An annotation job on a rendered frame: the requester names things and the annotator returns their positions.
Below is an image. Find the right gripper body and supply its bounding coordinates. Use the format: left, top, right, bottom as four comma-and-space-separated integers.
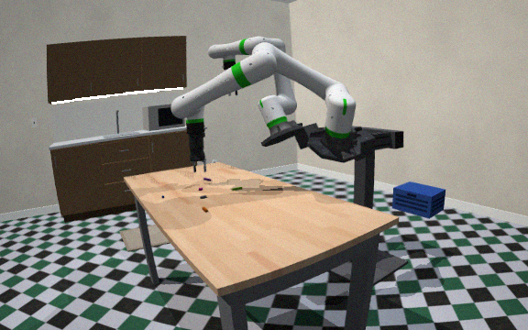
222, 61, 236, 70

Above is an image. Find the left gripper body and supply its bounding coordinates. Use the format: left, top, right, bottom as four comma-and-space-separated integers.
185, 122, 207, 161

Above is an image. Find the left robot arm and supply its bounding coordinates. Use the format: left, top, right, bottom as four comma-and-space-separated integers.
171, 42, 362, 151

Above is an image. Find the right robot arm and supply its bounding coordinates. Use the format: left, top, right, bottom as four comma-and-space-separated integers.
208, 37, 303, 136

